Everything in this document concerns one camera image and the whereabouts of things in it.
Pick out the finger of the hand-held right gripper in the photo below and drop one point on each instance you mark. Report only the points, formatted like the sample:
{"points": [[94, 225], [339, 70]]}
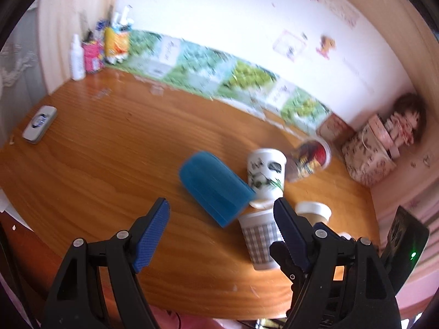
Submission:
{"points": [[284, 258]]}

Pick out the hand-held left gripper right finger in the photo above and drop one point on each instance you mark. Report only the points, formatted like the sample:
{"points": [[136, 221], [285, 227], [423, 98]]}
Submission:
{"points": [[291, 233]]}

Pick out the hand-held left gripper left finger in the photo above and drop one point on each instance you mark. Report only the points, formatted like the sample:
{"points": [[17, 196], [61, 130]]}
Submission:
{"points": [[151, 238]]}

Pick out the blue plastic cup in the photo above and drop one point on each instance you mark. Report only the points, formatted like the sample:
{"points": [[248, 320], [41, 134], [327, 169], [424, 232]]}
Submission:
{"points": [[214, 186]]}

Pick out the grey checked paper cup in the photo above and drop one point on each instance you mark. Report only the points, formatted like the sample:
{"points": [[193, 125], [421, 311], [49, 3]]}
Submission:
{"points": [[259, 243]]}

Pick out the small white cup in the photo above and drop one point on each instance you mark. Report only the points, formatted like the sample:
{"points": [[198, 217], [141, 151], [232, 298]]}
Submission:
{"points": [[313, 212]]}

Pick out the white cup with plant print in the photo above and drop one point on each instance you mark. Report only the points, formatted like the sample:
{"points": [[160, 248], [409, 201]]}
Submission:
{"points": [[265, 174]]}

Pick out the red printed paper cup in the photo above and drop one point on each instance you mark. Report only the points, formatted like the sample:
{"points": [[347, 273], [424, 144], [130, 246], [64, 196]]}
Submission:
{"points": [[308, 157]]}

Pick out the floral fabric box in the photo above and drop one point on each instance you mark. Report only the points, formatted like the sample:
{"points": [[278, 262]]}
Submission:
{"points": [[368, 157]]}

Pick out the pink cloth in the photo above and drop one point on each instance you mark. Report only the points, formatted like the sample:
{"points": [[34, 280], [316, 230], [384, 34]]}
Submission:
{"points": [[195, 322]]}

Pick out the small patterned box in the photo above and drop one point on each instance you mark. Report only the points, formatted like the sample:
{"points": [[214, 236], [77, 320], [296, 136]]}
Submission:
{"points": [[334, 128]]}

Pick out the pink round box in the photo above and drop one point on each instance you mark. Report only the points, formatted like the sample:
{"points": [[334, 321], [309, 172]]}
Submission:
{"points": [[380, 128]]}

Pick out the doll with dark hair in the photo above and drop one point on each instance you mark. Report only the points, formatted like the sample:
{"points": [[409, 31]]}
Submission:
{"points": [[408, 120]]}

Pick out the grey remote control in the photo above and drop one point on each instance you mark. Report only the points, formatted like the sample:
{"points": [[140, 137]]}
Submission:
{"points": [[39, 123]]}

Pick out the pink carton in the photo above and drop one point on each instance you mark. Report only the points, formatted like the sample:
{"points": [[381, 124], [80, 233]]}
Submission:
{"points": [[92, 55]]}

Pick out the white spray bottle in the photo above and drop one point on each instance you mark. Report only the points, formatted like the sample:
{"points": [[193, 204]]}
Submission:
{"points": [[77, 60]]}

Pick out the orange yellow packet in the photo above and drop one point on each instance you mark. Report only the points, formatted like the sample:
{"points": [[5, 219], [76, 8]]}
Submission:
{"points": [[116, 43]]}

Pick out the lace curtain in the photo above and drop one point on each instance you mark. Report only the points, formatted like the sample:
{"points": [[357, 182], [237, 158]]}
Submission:
{"points": [[15, 65]]}

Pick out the white bottles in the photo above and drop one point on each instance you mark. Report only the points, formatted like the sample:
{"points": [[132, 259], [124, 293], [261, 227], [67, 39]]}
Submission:
{"points": [[122, 17]]}

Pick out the green landscape wall strip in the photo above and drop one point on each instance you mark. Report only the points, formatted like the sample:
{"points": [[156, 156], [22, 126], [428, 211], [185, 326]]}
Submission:
{"points": [[223, 72]]}

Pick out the pale square wall sticker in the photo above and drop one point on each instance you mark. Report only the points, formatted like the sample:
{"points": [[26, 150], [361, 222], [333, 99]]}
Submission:
{"points": [[288, 44]]}

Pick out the yellow pink wall sticker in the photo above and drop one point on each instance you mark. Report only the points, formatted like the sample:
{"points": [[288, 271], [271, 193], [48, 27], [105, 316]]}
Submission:
{"points": [[327, 46]]}

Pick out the pale pink wall sticker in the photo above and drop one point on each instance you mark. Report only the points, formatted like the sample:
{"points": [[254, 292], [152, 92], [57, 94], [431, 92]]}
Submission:
{"points": [[341, 10]]}

